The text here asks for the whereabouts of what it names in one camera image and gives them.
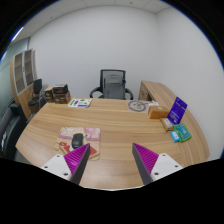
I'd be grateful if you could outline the black chair at left edge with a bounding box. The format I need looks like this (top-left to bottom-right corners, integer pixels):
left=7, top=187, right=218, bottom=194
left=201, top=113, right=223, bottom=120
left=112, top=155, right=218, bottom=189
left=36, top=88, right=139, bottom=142
left=0, top=103, right=27, bottom=160

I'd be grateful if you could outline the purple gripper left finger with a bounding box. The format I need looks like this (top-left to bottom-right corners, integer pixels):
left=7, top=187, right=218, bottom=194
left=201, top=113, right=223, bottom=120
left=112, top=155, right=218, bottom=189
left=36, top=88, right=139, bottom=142
left=64, top=144, right=90, bottom=185

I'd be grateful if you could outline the white green leaflet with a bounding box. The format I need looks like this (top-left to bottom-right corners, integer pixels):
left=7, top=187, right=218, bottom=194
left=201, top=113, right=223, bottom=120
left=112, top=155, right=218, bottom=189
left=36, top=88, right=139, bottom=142
left=68, top=98, right=91, bottom=108

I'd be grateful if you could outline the black computer mouse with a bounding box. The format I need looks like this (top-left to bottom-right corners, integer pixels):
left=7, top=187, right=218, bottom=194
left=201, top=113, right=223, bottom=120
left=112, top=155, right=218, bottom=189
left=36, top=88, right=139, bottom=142
left=71, top=133, right=83, bottom=149

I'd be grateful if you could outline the black mesh office chair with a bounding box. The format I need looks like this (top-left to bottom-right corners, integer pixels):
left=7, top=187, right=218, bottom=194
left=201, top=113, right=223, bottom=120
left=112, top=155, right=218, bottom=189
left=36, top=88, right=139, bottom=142
left=89, top=69, right=134, bottom=100

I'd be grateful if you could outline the small blue box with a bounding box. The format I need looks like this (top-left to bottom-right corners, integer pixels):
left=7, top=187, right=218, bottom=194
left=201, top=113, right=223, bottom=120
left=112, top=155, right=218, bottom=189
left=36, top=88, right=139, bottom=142
left=170, top=131, right=180, bottom=142

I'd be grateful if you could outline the pink patterned mouse pad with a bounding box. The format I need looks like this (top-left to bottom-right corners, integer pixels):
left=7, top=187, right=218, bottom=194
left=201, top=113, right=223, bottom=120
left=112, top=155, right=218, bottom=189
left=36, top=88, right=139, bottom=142
left=55, top=127, right=100, bottom=160

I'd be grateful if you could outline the black side chair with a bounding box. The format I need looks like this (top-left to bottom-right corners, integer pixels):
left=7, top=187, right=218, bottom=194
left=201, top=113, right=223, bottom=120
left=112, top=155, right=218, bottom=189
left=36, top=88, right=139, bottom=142
left=28, top=79, right=46, bottom=109

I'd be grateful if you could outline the small tan box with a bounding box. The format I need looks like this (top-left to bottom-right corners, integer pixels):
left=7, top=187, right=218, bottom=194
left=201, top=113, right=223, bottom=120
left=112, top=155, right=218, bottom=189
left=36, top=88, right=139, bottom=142
left=160, top=118, right=173, bottom=131

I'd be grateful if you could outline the dark printed box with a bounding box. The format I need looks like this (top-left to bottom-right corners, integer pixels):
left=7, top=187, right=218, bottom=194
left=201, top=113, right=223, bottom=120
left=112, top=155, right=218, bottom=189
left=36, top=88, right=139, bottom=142
left=44, top=84, right=71, bottom=104

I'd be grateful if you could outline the wooden bookshelf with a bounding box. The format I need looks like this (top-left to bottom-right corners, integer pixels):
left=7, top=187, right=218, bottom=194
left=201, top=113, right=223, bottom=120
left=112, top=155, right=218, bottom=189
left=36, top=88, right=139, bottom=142
left=10, top=49, right=37, bottom=118

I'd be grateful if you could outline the wooden office desk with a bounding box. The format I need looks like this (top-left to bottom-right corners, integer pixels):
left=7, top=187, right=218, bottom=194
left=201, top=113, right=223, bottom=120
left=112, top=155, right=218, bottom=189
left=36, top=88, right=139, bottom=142
left=14, top=80, right=211, bottom=190

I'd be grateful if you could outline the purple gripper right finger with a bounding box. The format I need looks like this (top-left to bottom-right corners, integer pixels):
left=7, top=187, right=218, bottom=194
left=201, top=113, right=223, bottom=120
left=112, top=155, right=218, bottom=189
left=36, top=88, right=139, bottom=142
left=132, top=143, right=159, bottom=185

